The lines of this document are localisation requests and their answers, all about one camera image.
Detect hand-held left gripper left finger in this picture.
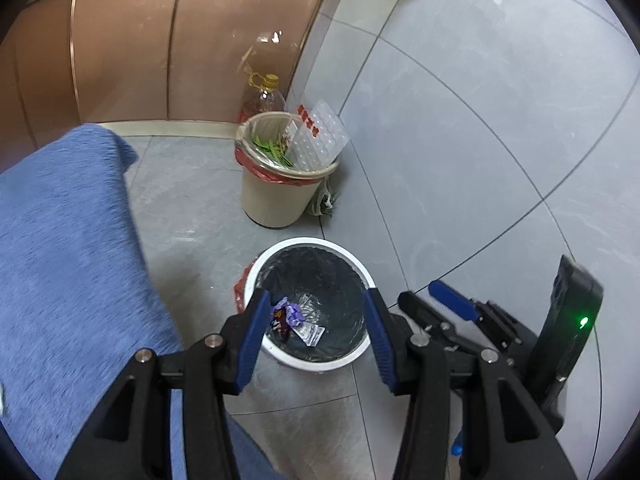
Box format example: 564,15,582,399
54,287,273,480

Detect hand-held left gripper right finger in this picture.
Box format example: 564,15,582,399
362,287,581,480

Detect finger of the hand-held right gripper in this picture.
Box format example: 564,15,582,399
397,291,483,361
428,280,523,356

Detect white trash bin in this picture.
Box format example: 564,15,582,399
247,238,377,372

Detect beige trash bin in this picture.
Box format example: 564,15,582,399
235,111,343,230

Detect dark brown wrapper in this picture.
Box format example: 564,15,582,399
271,309,295,342

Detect red plastic bag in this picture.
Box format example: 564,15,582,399
233,260,262,314

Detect white foil wrapper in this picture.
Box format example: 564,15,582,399
294,324,326,347

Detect black bin liner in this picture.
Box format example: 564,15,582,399
257,246,369,361

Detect white plastic bag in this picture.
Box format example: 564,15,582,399
306,179,342,219

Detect red bin liner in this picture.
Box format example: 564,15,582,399
235,146,332,189

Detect green vegetable scraps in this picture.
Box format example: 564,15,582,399
251,134,296,167

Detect clear plastic egg tray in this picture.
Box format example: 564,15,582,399
287,99,351,171

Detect blue terry cloth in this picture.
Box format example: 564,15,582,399
0,124,281,480

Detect large clear cooking oil bottle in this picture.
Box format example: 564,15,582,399
239,74,287,126

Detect brown cabinet door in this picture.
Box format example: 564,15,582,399
70,0,182,124
167,0,332,124
0,0,82,173

